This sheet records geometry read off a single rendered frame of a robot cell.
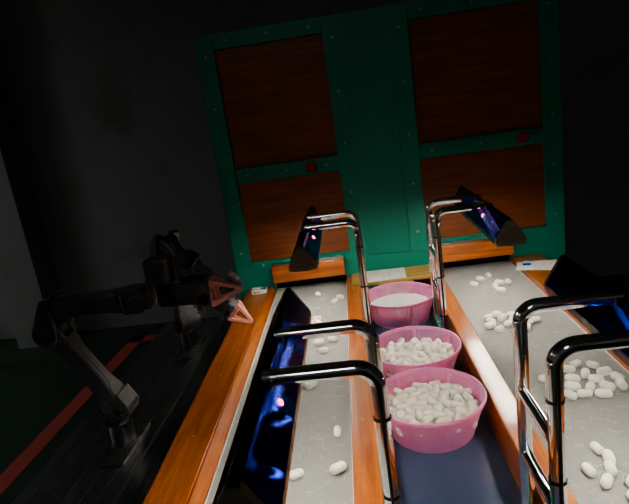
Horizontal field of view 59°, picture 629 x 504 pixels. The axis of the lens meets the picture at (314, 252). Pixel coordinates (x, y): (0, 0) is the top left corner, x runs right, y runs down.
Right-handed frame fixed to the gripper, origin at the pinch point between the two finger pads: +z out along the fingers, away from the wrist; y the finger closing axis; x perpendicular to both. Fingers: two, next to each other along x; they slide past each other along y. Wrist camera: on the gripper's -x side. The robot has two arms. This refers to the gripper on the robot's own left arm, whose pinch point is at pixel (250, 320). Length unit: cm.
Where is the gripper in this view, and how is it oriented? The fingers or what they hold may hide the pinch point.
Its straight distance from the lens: 184.9
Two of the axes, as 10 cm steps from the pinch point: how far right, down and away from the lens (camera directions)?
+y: 0.6, -2.7, 9.6
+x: -5.4, 8.0, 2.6
